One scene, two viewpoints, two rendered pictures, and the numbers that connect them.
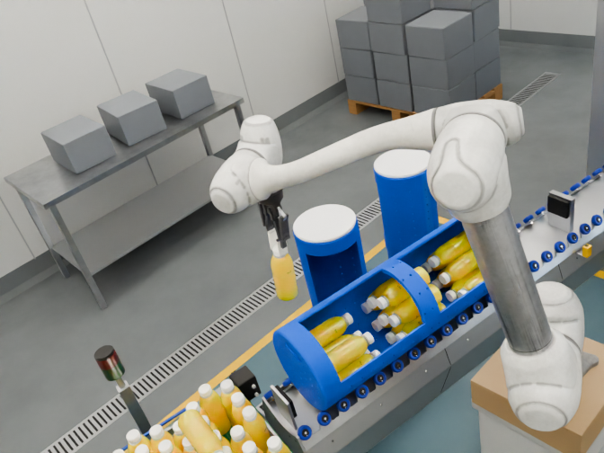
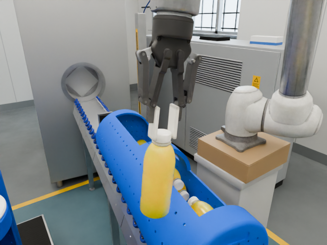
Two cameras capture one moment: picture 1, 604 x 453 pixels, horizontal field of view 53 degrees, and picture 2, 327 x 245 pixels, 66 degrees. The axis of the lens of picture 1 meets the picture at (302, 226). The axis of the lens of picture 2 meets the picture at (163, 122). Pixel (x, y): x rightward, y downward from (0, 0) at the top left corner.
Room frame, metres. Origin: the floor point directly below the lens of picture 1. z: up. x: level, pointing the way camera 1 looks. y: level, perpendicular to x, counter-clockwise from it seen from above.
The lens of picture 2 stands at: (1.46, 0.56, 1.67)
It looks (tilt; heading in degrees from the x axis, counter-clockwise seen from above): 23 degrees down; 271
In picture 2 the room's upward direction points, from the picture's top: straight up
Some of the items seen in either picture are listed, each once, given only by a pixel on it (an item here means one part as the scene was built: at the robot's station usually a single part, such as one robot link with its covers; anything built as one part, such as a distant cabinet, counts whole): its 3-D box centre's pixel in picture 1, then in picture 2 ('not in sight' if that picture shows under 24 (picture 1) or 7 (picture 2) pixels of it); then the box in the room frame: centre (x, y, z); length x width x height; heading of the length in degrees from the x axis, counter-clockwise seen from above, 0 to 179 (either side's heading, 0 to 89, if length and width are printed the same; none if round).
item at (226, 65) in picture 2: not in sight; (201, 100); (1.05, -2.43, 0.72); 2.15 x 0.54 x 1.45; 126
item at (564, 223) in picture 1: (559, 212); (106, 123); (1.88, -1.00, 1.00); 0.10 x 0.04 x 0.15; 27
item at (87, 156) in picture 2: not in sight; (88, 163); (2.26, -1.60, 0.31); 0.06 x 0.06 x 0.63; 27
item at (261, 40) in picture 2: not in sight; (265, 40); (0.61, -1.77, 1.48); 0.24 x 0.12 x 0.08; 134
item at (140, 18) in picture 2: not in sight; (143, 127); (1.66, -1.29, 0.85); 0.06 x 0.06 x 1.70; 27
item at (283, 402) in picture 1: (285, 406); not in sight; (1.28, 0.19, 0.99); 0.10 x 0.02 x 0.12; 27
